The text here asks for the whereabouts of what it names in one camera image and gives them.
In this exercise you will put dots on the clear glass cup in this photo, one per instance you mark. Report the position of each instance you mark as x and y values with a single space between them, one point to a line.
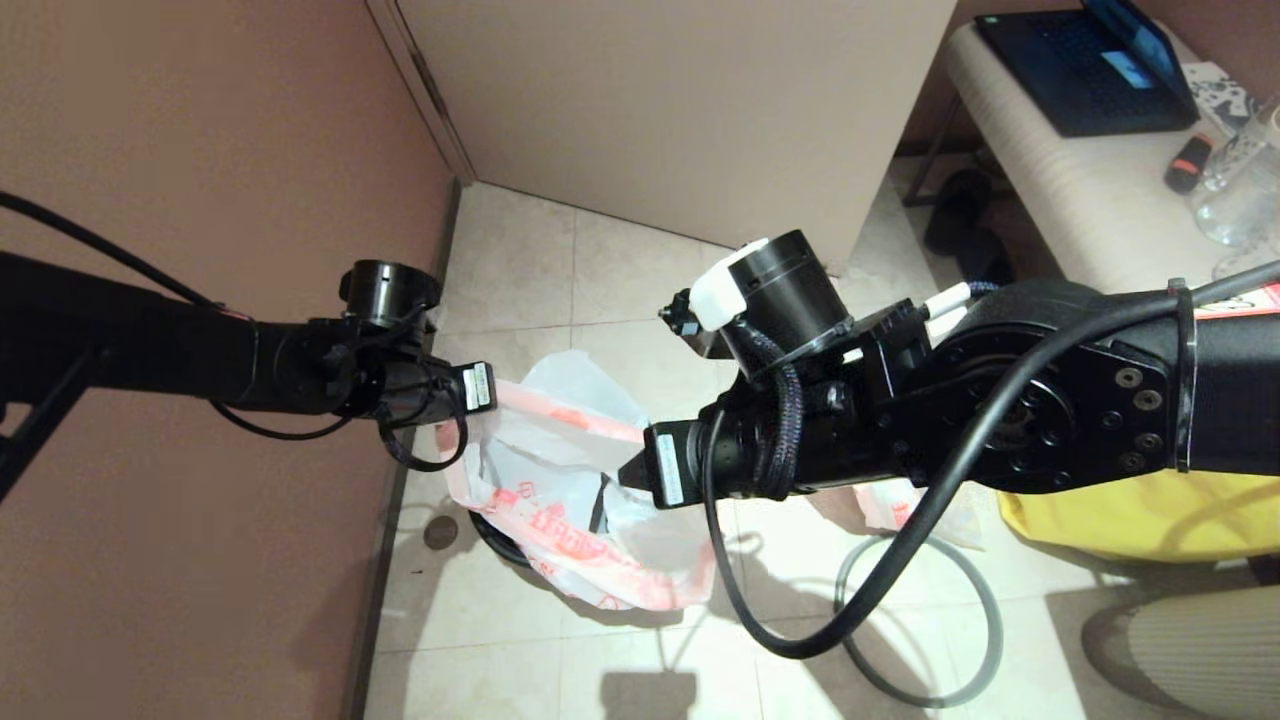
1238 212
1245 265

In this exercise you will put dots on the white red-printed plastic bag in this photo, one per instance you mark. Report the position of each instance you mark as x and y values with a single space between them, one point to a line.
560 480

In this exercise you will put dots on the black round trash bin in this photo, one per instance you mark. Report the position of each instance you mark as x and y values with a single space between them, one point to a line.
500 545

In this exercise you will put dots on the spare white plastic bag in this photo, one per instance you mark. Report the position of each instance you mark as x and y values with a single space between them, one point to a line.
905 505

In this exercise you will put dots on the beige door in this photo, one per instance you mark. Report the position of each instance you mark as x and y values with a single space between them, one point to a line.
680 120

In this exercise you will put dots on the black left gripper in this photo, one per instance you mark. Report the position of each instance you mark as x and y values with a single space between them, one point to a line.
430 390

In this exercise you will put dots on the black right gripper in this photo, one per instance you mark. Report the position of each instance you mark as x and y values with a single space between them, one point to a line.
720 455

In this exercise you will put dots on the cream striped bench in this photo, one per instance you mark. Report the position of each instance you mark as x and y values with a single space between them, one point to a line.
1090 200

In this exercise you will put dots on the black orange handheld device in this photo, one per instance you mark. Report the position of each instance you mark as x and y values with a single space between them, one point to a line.
1187 165

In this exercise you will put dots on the dark blue laptop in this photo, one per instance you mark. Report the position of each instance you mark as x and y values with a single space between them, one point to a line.
1080 70

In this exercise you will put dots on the beige door frame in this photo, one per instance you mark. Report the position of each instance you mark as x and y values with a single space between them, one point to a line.
420 80

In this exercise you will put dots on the white black patterned card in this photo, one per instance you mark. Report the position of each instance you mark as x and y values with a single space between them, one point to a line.
1218 98

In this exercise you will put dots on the clear ribbed glass bottle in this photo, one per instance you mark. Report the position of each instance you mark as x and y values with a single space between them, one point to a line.
1240 145

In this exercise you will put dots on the beige striped stool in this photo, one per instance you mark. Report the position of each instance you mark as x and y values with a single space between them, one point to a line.
1200 660

